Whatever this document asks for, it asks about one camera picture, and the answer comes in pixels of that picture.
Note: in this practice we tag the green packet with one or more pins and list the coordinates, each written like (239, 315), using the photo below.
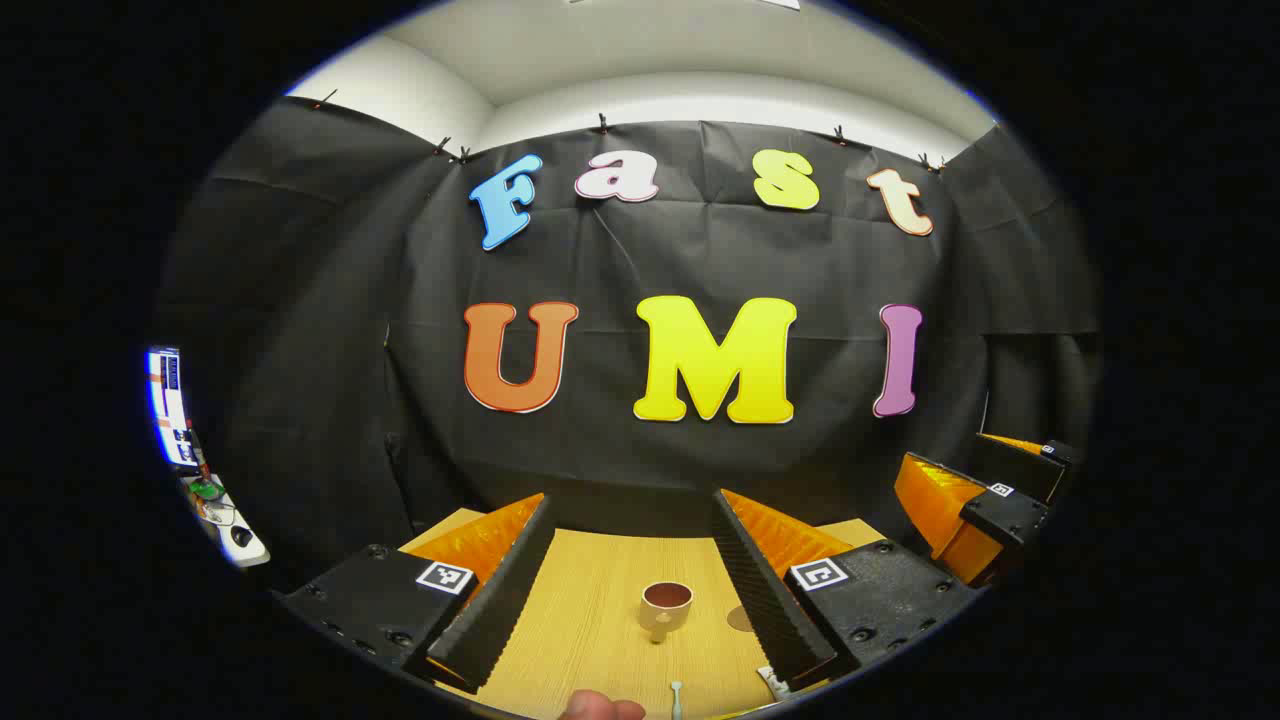
(207, 490)

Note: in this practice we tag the computer monitor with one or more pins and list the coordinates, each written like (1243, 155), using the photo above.
(168, 405)

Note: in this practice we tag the black backdrop cloth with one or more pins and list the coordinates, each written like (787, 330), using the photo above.
(700, 260)

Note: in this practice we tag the white side desk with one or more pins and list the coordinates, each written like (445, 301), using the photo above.
(252, 552)

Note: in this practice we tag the black computer mouse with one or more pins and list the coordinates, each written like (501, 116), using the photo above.
(241, 536)

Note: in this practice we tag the white toothbrush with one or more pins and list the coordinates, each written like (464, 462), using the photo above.
(676, 700)

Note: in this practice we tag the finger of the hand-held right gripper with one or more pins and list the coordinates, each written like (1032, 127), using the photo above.
(1020, 465)
(1005, 515)

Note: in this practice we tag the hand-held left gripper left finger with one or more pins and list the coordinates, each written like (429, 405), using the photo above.
(500, 590)

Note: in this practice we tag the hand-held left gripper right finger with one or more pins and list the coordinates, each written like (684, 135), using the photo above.
(760, 590)

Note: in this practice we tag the beige cup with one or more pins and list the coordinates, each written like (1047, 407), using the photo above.
(664, 612)

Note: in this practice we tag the round brown coaster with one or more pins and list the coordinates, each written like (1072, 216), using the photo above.
(740, 619)

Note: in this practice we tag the wooden desktop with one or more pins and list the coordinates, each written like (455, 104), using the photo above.
(590, 620)

